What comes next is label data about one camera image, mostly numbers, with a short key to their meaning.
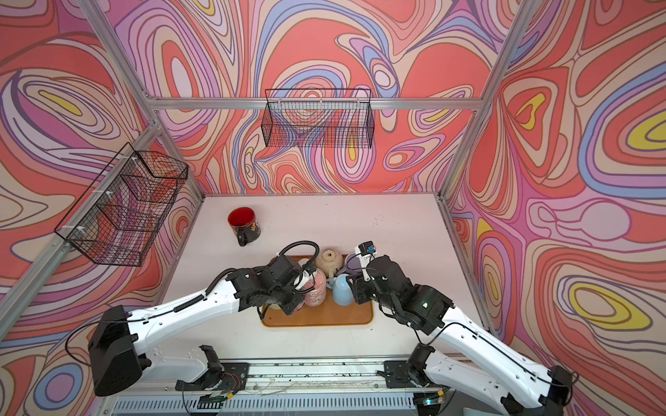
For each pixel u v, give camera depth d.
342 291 0.81
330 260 0.88
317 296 0.77
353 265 0.90
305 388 0.72
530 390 0.39
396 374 0.73
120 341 0.41
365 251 0.61
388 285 0.50
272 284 0.59
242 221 1.01
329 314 0.86
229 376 0.73
